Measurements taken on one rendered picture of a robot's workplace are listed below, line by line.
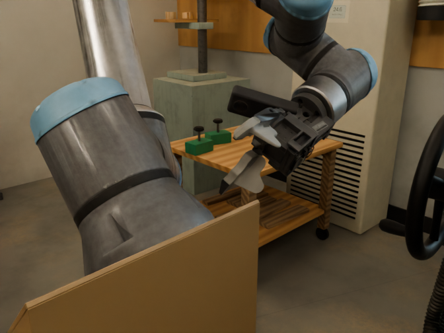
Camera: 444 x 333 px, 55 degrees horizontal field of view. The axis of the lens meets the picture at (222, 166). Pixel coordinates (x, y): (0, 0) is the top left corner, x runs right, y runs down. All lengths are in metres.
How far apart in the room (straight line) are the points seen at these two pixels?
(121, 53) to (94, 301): 0.52
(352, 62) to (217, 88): 1.92
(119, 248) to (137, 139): 0.15
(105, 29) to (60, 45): 2.30
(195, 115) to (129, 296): 2.16
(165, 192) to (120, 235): 0.08
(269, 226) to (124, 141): 1.45
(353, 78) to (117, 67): 0.43
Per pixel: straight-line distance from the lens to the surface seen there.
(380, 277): 2.08
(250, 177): 0.70
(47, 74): 3.14
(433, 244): 0.91
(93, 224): 0.55
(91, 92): 0.61
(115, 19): 0.89
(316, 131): 0.70
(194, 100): 2.57
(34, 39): 3.10
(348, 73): 0.78
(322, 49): 0.81
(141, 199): 0.53
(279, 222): 2.00
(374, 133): 2.19
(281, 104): 0.71
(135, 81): 0.82
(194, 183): 2.71
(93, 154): 0.56
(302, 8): 0.68
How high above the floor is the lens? 1.11
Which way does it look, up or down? 20 degrees down
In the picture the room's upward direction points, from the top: straight up
